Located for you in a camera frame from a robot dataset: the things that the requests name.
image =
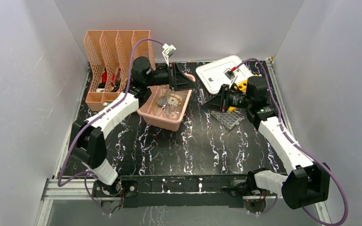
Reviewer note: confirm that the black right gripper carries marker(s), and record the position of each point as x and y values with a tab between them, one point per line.
220	102

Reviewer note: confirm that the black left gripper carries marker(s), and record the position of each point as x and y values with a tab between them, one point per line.
181	82

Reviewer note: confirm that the blue cap small vial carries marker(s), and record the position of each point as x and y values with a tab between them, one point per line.
202	97

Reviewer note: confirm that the yellow rubber tube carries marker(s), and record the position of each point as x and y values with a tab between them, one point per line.
157	111

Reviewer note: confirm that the white container lid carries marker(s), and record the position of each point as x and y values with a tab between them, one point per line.
214	74

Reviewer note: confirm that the pink plastic bin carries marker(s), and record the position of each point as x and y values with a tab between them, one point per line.
160	121

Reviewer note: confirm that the clear glass flask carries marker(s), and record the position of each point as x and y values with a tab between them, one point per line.
173	112

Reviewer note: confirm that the yellow test tube rack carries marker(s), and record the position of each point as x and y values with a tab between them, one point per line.
247	94

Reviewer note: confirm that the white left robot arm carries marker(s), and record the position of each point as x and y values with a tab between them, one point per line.
88	138

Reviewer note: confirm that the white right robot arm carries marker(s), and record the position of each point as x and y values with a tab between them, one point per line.
306	182

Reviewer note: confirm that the clear plastic tube rack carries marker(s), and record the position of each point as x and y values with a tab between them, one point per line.
227	119

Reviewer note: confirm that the pink desk organizer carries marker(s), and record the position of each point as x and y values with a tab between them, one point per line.
110	54

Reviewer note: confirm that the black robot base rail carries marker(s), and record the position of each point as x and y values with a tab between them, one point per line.
229	190

